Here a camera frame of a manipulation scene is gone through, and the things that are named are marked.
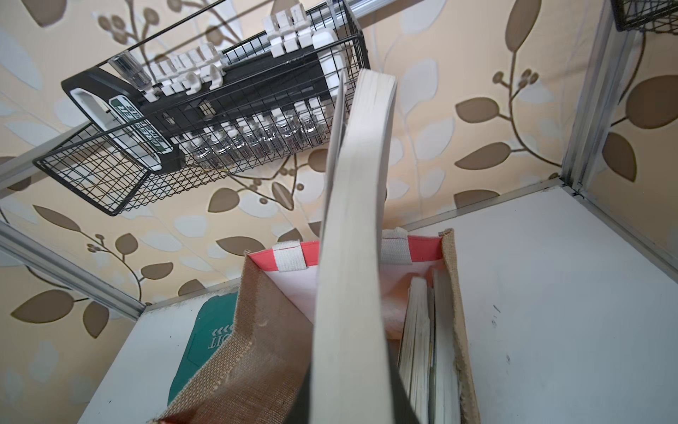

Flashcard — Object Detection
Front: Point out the black wire basket back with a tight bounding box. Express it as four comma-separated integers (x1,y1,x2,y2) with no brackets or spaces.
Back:
34,1,369,216

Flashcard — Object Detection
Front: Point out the yellow cartoon book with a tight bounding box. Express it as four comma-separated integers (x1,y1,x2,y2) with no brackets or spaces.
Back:
398,277,431,423

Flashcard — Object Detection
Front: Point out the black wire basket right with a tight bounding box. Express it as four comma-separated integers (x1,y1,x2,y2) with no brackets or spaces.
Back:
611,0,678,35

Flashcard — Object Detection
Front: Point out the black wire basket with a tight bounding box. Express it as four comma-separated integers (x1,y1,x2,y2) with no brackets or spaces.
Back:
34,1,369,216
611,0,678,35

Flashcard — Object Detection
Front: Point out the blue book yellow label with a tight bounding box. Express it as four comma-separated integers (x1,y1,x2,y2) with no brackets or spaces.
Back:
432,269,462,424

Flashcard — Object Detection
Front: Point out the green plastic tool case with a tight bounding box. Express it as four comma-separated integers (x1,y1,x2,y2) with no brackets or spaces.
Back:
168,293,238,404

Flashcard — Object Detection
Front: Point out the black socket wrench set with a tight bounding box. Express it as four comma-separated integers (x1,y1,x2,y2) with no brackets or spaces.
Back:
62,1,361,176

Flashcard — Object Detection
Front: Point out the burlap canvas bag red front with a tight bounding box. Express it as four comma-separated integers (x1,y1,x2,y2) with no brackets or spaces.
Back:
159,229,480,423

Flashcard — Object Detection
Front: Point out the aluminium frame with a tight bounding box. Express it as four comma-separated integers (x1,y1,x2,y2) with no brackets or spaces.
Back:
0,0,678,322

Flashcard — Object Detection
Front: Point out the black wolf cover book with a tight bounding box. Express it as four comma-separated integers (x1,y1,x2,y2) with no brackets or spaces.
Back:
287,69,417,423

